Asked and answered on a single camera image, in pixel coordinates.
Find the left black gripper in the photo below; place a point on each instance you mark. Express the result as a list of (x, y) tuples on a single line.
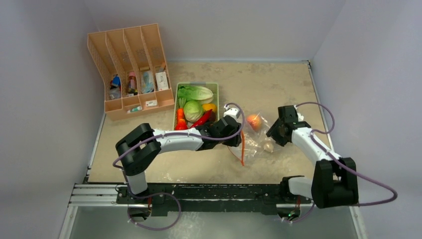
[(233, 142)]

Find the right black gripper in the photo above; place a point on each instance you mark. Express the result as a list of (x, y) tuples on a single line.
[(275, 131)]

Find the fake purple onion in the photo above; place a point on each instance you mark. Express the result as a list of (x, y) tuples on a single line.
[(212, 117)]

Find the fake red chili pepper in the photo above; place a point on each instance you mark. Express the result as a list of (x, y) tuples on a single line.
[(203, 119)]

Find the fake peach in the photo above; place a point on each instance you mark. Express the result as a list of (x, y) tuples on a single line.
[(255, 122)]

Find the clear zip top bag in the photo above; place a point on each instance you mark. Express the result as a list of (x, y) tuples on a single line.
[(251, 145)]

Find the fake green cabbage head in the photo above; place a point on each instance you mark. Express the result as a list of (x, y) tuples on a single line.
[(193, 111)]

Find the fake red bell pepper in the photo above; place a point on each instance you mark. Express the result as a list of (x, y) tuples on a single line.
[(181, 125)]

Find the fake orange carrot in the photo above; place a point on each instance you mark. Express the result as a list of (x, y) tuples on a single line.
[(180, 110)]

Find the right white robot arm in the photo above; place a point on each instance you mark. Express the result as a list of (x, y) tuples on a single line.
[(332, 184)]

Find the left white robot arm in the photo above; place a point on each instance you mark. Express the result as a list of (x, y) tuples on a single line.
[(139, 148)]

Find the fake yellow lemon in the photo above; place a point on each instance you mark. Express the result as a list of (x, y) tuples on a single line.
[(209, 106)]

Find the fake napa cabbage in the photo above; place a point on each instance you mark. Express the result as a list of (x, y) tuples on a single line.
[(200, 94)]

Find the light green plastic basket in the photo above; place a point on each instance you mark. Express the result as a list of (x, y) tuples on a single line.
[(212, 86)]

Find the white staples box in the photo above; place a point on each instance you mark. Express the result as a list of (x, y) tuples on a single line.
[(151, 103)]

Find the white packaged item card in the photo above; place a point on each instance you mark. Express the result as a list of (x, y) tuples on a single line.
[(162, 81)]

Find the green white glue stick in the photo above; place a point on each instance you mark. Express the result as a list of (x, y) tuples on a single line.
[(135, 109)]

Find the light blue packet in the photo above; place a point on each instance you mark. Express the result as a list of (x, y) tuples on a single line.
[(147, 82)]

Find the pink capped bottle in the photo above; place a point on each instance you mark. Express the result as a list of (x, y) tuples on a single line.
[(131, 84)]

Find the pink plastic file organizer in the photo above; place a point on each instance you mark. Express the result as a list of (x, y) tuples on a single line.
[(133, 66)]

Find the blue object in organizer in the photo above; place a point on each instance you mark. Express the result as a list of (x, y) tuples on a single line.
[(115, 82)]

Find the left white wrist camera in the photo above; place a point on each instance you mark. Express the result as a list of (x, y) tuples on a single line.
[(232, 112)]

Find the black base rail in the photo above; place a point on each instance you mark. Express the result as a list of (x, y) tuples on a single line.
[(162, 198)]

